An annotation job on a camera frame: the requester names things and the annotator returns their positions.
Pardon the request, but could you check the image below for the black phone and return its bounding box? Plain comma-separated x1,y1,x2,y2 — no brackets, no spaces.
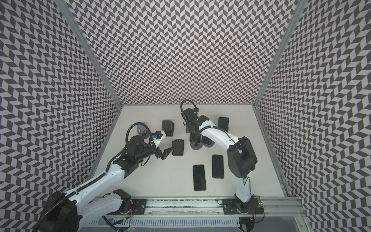
217,117,230,132
189,129,201,143
202,135,212,143
212,155,224,179
193,164,206,191

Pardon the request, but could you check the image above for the grey round-base phone stand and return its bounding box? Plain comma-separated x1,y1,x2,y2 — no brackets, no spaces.
136,122,151,139

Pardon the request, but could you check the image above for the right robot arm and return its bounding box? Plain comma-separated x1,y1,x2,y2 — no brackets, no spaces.
181,108,258,214

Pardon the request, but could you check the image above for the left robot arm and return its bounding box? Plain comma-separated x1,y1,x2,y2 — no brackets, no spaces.
33,131,175,232

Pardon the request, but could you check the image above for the black folding phone stand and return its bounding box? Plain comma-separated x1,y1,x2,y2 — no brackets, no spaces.
172,139,184,156

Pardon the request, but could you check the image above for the black rectangular phone stand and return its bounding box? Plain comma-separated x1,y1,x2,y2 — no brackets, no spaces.
162,120,174,137

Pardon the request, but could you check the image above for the grey round stand centre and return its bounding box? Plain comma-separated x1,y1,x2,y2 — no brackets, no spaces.
190,136,203,150

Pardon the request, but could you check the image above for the grey round stand centre-right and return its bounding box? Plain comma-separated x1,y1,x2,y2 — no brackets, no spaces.
203,141,214,148

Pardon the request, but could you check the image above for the white ribbed vent strip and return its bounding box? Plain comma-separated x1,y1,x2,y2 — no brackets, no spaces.
83,218,241,227

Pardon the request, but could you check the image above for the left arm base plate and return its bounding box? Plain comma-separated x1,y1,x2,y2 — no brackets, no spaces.
130,198,148,215

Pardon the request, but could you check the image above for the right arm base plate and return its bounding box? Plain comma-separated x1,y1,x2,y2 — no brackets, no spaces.
222,198,263,215

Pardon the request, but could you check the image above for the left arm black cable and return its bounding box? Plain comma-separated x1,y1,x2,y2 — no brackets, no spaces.
31,121,154,232

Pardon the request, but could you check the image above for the aluminium front rail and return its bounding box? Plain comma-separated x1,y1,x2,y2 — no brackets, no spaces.
62,196,308,218

